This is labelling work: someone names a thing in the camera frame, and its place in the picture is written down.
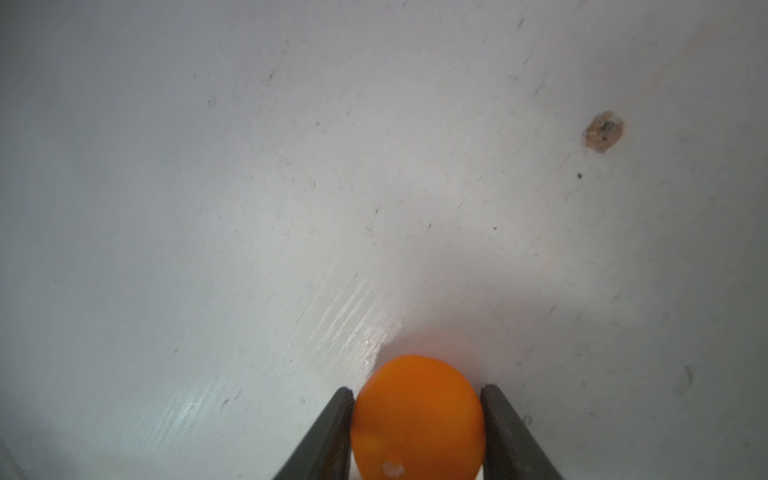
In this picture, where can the orange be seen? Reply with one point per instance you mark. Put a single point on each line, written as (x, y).
(418, 418)

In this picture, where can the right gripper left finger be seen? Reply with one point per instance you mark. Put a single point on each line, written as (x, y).
(324, 453)

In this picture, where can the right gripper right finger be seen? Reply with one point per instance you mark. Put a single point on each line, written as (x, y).
(511, 452)

